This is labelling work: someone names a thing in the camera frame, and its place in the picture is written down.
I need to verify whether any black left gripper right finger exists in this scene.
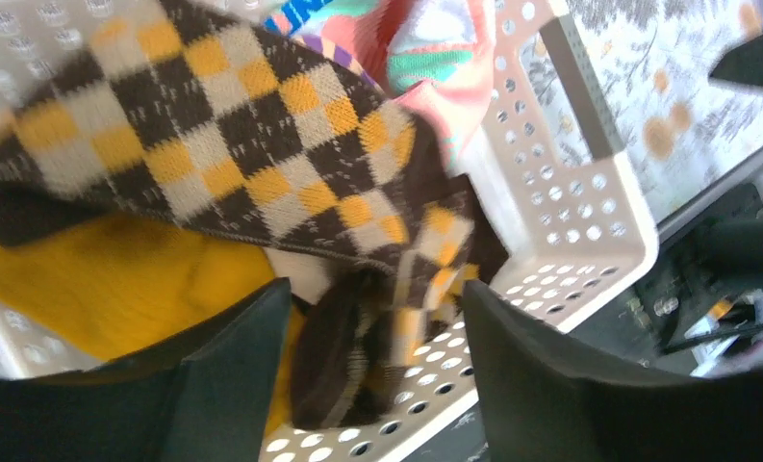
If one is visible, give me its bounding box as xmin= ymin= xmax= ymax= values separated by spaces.
xmin=462 ymin=281 xmax=763 ymax=461

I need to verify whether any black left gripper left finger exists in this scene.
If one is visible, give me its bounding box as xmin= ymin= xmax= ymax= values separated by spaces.
xmin=0 ymin=278 xmax=292 ymax=461

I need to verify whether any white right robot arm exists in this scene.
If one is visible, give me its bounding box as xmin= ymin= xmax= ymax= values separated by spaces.
xmin=698 ymin=34 xmax=763 ymax=291

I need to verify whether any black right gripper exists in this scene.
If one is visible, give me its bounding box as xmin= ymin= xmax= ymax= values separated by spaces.
xmin=709 ymin=34 xmax=763 ymax=89

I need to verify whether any pink purple striped sock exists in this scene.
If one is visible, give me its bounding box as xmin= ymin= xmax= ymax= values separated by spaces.
xmin=292 ymin=34 xmax=383 ymax=91

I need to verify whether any mustard yellow sock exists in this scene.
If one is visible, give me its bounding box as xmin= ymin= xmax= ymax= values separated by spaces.
xmin=0 ymin=213 xmax=306 ymax=441

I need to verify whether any pink patterned sock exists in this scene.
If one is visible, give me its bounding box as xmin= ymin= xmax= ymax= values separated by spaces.
xmin=263 ymin=0 xmax=496 ymax=167

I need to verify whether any white plastic basket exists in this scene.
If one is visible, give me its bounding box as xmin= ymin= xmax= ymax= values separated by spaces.
xmin=0 ymin=1 xmax=658 ymax=461

